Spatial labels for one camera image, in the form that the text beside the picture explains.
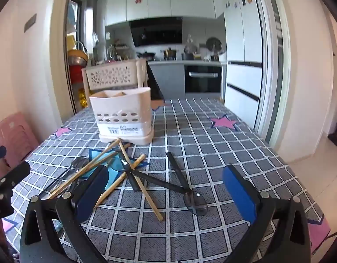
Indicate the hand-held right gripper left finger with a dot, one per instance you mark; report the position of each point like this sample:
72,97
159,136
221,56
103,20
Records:
94,191

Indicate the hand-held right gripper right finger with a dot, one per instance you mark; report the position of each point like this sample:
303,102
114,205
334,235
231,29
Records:
237,194

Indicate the beige plastic utensil holder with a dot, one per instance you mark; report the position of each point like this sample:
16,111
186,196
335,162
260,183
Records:
122,106

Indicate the pink plastic stool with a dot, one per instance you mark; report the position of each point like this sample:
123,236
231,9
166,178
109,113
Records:
15,134

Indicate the grey checked star tablecloth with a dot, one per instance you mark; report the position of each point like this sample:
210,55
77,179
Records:
212,148

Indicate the black built-in oven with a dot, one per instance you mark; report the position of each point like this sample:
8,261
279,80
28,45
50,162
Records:
202,82

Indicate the metal basin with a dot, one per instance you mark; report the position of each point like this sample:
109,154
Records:
78,61

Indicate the yellow bowl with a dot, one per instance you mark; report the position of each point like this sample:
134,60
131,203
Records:
76,53

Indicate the grey kitchen counter cabinet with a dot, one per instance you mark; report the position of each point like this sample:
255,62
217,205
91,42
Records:
168,79

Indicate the black wok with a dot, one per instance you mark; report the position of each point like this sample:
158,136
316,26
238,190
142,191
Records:
146,55

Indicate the black cooking pot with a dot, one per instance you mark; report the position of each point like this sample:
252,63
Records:
187,56

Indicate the round hanging pan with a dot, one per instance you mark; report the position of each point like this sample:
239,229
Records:
213,45

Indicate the steel cooking pot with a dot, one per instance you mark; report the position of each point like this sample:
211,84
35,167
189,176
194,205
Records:
170,54

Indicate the white refrigerator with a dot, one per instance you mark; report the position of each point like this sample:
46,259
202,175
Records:
239,33

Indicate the black range hood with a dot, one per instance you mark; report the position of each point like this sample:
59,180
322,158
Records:
157,33

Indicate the white sliding door frame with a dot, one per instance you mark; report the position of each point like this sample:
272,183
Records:
272,60

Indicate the white wall cabinets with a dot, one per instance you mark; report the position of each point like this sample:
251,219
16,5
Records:
157,2

